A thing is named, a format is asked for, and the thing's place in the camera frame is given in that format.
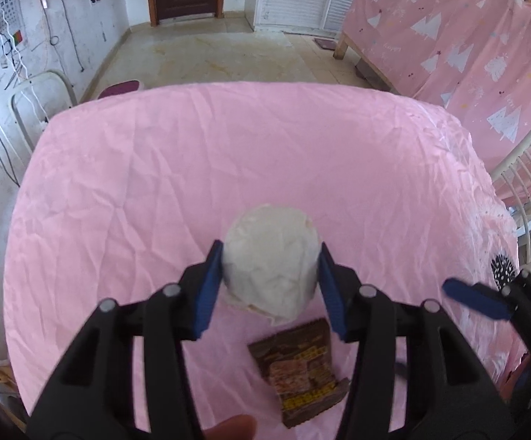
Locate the pink bed sheet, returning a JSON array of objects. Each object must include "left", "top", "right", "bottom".
[{"left": 4, "top": 82, "right": 520, "bottom": 439}]

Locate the person's left hand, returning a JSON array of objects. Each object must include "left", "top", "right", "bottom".
[{"left": 203, "top": 414, "right": 257, "bottom": 440}]

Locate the brown snack wrapper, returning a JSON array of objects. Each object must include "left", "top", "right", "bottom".
[{"left": 248, "top": 318, "right": 350, "bottom": 429}]

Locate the white paper ball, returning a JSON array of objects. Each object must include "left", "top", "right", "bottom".
[{"left": 222, "top": 205, "right": 321, "bottom": 325}]

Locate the pink tree pattern curtain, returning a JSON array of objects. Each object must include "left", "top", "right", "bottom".
[{"left": 341, "top": 0, "right": 531, "bottom": 170}]

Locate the white metal chair frame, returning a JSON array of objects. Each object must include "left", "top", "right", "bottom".
[{"left": 8, "top": 70, "right": 77, "bottom": 153}]

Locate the small doormat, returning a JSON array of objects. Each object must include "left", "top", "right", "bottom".
[{"left": 313, "top": 38, "right": 336, "bottom": 52}]

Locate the eye chart poster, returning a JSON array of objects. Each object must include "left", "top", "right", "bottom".
[{"left": 0, "top": 0, "right": 23, "bottom": 47}]

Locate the purple bathroom scale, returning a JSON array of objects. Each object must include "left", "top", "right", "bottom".
[{"left": 98, "top": 80, "right": 144, "bottom": 99}]

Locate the person's right hand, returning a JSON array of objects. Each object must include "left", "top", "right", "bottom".
[{"left": 499, "top": 353, "right": 531, "bottom": 403}]

